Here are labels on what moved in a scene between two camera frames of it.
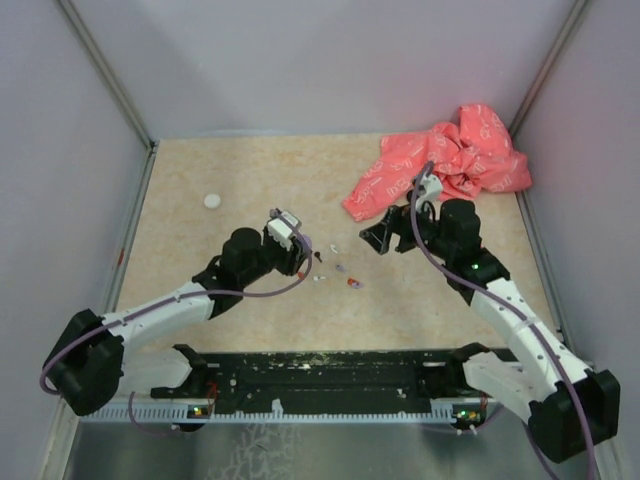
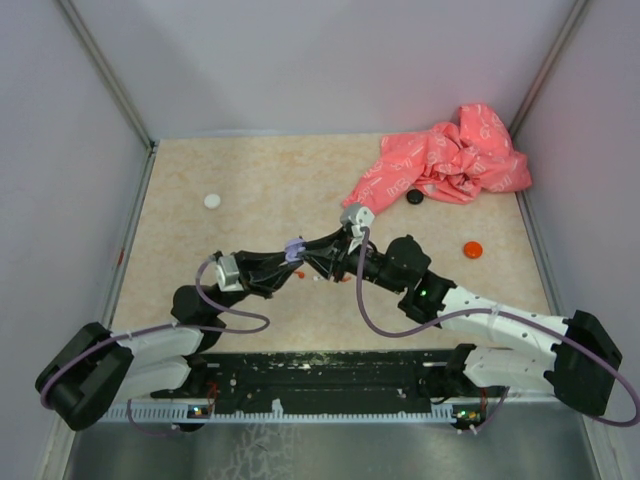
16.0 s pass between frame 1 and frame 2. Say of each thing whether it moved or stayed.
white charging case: stayed
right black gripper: moved
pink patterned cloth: stayed
